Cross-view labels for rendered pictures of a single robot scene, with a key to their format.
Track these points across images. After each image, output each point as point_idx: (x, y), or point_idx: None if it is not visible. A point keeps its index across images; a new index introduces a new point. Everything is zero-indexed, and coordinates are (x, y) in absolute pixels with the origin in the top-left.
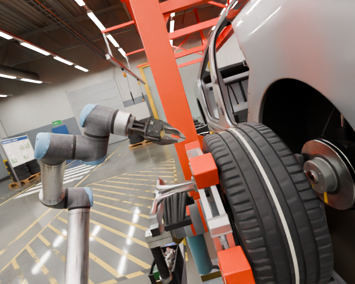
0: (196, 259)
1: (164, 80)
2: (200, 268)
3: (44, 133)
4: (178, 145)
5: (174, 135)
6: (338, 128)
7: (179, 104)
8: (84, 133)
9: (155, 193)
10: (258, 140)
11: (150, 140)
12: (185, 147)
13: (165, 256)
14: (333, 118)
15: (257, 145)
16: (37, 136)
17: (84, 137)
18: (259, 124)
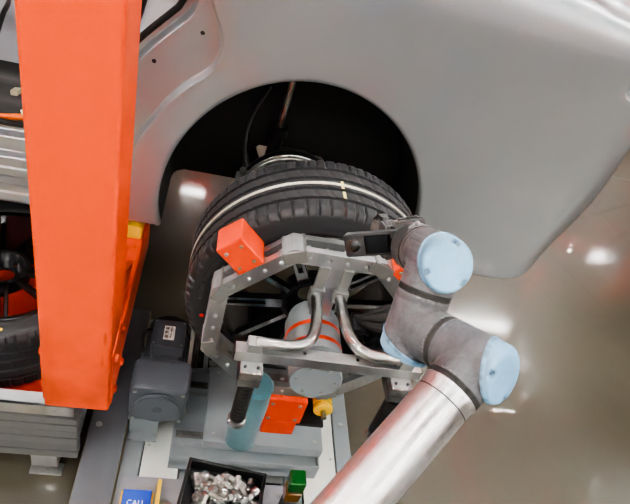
0: (258, 428)
1: (130, 52)
2: (256, 436)
3: (503, 341)
4: (117, 247)
5: (118, 224)
6: (281, 131)
7: (130, 125)
8: (447, 302)
9: (262, 372)
10: (390, 196)
11: (387, 256)
12: (246, 243)
13: (221, 487)
14: (246, 108)
15: (395, 202)
16: (516, 351)
17: (445, 311)
18: (355, 168)
